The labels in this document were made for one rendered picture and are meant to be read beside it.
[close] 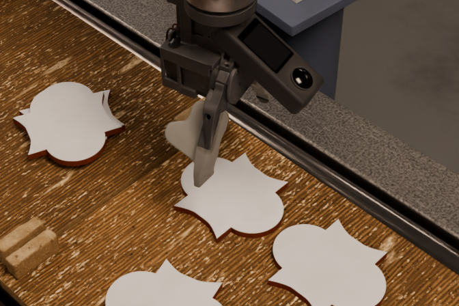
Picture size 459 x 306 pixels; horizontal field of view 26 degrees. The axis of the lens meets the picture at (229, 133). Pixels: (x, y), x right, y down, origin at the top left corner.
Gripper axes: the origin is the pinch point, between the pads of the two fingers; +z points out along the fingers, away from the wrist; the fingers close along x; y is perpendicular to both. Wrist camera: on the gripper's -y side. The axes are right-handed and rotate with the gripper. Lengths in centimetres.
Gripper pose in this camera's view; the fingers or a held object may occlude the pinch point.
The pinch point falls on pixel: (238, 145)
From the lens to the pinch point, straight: 109.1
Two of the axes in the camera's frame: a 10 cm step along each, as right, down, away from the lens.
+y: -8.8, -3.4, 3.4
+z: 0.0, 7.1, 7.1
